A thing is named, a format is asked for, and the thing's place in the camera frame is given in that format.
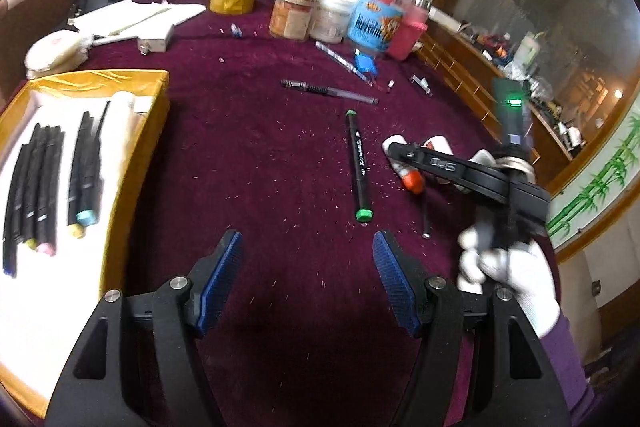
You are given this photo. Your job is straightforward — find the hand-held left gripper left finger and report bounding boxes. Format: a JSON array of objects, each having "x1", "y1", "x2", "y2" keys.
[{"x1": 46, "y1": 229, "x2": 246, "y2": 427}]

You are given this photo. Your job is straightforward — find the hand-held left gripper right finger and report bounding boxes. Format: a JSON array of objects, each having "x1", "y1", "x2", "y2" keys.
[{"x1": 371, "y1": 229, "x2": 572, "y2": 427}]

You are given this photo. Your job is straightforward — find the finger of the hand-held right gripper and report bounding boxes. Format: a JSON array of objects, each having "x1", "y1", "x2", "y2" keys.
[
  {"x1": 387, "y1": 141, "x2": 502, "y2": 204},
  {"x1": 434, "y1": 174, "x2": 476, "y2": 196}
]

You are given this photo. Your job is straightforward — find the orange capped white marker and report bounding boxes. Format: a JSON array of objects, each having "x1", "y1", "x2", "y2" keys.
[{"x1": 382, "y1": 134, "x2": 454, "y2": 196}]

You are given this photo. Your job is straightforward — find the green-capped black marker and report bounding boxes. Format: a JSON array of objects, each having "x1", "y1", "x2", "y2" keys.
[{"x1": 344, "y1": 109, "x2": 375, "y2": 223}]

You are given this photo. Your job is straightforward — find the gold box white lining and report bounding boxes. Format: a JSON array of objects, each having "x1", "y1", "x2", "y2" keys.
[{"x1": 0, "y1": 69, "x2": 171, "y2": 419}]

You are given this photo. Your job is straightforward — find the slim black pen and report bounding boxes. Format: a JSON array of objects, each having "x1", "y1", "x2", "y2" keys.
[{"x1": 92, "y1": 100, "x2": 112, "y2": 148}]

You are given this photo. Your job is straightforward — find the group of black markers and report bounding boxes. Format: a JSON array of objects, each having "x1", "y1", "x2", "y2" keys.
[{"x1": 2, "y1": 111, "x2": 110, "y2": 279}]

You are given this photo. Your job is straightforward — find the person's right forearm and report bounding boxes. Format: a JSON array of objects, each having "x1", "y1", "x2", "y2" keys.
[{"x1": 537, "y1": 311, "x2": 599, "y2": 427}]

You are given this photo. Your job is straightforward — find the person's right hand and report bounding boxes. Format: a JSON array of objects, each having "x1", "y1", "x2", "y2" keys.
[{"x1": 457, "y1": 149, "x2": 562, "y2": 339}]

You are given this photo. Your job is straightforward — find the thin black rod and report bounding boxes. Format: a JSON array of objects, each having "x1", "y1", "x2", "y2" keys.
[{"x1": 419, "y1": 196, "x2": 432, "y2": 240}]

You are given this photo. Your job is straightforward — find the wooden counter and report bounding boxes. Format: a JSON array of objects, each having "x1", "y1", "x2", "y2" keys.
[{"x1": 414, "y1": 1, "x2": 592, "y2": 194}]

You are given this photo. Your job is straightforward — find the purple velvet tablecloth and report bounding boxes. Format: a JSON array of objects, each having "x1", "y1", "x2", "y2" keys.
[{"x1": 65, "y1": 0, "x2": 561, "y2": 427}]

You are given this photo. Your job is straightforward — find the clear pen black spring grip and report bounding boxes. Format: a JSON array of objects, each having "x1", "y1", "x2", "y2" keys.
[{"x1": 280, "y1": 79, "x2": 380, "y2": 106}]

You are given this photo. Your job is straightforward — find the pink thermos knitted sleeve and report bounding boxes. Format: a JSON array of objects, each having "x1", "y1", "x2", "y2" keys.
[{"x1": 387, "y1": 0, "x2": 431, "y2": 62}]

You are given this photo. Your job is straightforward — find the white cup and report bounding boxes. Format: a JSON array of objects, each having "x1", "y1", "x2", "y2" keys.
[{"x1": 512, "y1": 31, "x2": 544, "y2": 68}]

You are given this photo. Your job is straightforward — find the clear plastic pen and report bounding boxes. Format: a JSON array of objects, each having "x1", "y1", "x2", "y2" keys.
[{"x1": 314, "y1": 41, "x2": 374, "y2": 86}]

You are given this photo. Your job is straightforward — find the white flat box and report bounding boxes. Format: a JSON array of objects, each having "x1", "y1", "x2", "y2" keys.
[{"x1": 424, "y1": 4, "x2": 472, "y2": 34}]

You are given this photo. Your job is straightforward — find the large clear jar cartoon label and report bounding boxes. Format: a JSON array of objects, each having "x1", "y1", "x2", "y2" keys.
[{"x1": 347, "y1": 0, "x2": 406, "y2": 58}]

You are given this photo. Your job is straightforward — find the white plastic jar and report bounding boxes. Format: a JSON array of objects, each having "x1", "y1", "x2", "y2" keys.
[{"x1": 309, "y1": 0, "x2": 359, "y2": 44}]

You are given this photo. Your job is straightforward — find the clear jar orange contents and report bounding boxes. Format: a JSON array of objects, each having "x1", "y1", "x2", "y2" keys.
[{"x1": 268, "y1": 0, "x2": 314, "y2": 42}]

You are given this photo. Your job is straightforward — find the long white cardboard box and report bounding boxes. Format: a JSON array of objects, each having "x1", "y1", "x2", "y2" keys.
[{"x1": 92, "y1": 24, "x2": 174, "y2": 54}]

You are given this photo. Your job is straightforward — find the brown cushion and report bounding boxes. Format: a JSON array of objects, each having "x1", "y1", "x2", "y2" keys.
[{"x1": 0, "y1": 0, "x2": 91, "y2": 98}]

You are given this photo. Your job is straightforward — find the bamboo print wall panel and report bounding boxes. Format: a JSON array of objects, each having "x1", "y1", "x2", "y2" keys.
[{"x1": 544, "y1": 106, "x2": 640, "y2": 254}]

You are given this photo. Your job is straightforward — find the pile of tools and cables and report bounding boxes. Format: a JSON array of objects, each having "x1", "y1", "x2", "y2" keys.
[{"x1": 470, "y1": 31, "x2": 587, "y2": 154}]

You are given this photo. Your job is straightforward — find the blue battery pack red wire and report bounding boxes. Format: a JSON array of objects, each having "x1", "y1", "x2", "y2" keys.
[{"x1": 352, "y1": 49, "x2": 396, "y2": 94}]

